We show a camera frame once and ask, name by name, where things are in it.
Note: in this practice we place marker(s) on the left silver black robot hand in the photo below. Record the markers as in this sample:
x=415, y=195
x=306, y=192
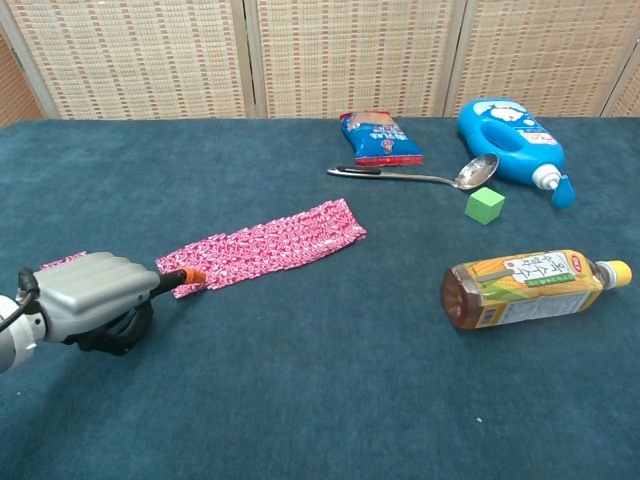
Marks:
x=90, y=295

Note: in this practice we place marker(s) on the green cube block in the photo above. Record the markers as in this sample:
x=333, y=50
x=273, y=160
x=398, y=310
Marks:
x=484, y=206

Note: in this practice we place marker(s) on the blue detergent bottle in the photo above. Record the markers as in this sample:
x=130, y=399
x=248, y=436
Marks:
x=505, y=140

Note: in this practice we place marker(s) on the blue red snack bag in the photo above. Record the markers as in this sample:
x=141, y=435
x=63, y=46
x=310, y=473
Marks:
x=380, y=137

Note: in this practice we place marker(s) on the woven bamboo screen panel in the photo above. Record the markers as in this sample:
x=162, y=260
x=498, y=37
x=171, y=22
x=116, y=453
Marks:
x=135, y=55
x=545, y=50
x=17, y=85
x=350, y=55
x=625, y=95

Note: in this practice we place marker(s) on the blue felt table cover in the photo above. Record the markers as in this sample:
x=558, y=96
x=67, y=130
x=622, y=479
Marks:
x=300, y=375

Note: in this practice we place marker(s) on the tea bottle yellow cap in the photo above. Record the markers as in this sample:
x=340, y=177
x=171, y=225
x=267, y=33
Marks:
x=525, y=290

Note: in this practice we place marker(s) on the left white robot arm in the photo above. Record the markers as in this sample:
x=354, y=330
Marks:
x=15, y=340

